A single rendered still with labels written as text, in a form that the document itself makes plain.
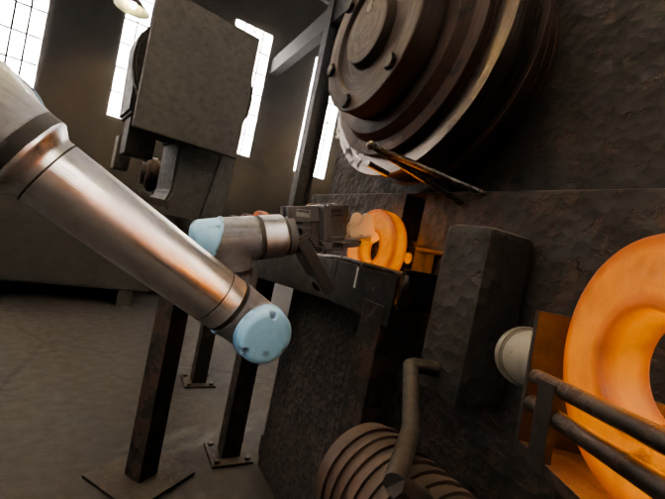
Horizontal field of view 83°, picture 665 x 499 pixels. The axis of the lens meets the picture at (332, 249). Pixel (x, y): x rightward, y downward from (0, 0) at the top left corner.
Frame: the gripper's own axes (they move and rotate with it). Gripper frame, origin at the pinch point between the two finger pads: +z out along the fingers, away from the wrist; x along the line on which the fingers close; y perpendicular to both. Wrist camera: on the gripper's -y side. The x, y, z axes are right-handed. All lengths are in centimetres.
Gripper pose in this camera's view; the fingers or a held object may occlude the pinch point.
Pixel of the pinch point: (376, 239)
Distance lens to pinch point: 76.4
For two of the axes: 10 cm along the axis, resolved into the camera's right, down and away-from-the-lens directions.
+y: -0.2, -9.9, -1.5
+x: -4.9, -1.2, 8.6
